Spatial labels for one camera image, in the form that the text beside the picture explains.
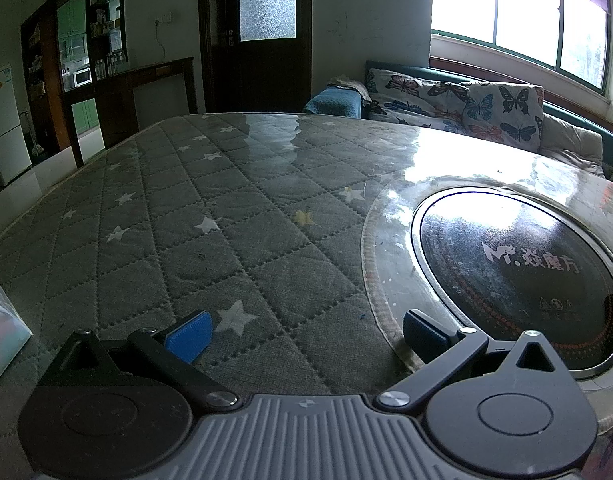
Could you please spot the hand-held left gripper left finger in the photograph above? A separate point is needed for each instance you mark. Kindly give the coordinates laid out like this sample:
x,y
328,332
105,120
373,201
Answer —
x,y
189,336

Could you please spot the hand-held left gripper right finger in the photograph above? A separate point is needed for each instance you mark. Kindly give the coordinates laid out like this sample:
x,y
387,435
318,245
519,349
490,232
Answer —
x,y
426,336

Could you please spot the round black induction cooktop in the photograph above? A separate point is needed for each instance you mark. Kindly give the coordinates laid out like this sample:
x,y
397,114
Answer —
x,y
516,260

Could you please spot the grey quilted star table cover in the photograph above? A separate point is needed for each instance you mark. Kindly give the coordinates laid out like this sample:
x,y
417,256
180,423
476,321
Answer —
x,y
196,210

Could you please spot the cream pillow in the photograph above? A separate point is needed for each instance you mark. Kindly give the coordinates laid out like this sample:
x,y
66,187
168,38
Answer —
x,y
571,140

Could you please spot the clear plastic bag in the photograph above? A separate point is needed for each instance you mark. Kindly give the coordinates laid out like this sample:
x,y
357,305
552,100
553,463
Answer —
x,y
1,330

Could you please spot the butterfly print cushion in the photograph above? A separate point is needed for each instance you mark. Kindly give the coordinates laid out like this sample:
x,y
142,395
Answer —
x,y
411,92
426,67
506,110

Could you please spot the broom with dustpan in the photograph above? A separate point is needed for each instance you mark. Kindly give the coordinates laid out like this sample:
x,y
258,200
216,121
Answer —
x,y
35,140

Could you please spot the dark wooden counter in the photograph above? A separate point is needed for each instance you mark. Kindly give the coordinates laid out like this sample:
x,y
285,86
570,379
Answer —
x,y
116,90

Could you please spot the beige towel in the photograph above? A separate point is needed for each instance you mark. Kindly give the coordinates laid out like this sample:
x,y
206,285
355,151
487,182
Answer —
x,y
347,85

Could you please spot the dark wooden door frosted glass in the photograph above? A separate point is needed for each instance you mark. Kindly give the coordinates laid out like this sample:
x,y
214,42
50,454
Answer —
x,y
276,75

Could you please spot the white refrigerator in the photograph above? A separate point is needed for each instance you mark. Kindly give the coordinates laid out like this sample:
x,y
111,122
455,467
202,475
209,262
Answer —
x,y
5,125

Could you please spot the white microwave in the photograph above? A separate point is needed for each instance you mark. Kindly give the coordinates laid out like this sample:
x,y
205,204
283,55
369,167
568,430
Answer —
x,y
82,76

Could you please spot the tall wooden shelf cabinet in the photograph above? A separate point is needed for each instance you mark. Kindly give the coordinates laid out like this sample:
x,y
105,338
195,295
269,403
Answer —
x,y
46,60

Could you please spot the white wall socket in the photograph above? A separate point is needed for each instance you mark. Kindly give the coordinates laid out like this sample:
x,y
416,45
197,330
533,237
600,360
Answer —
x,y
163,18

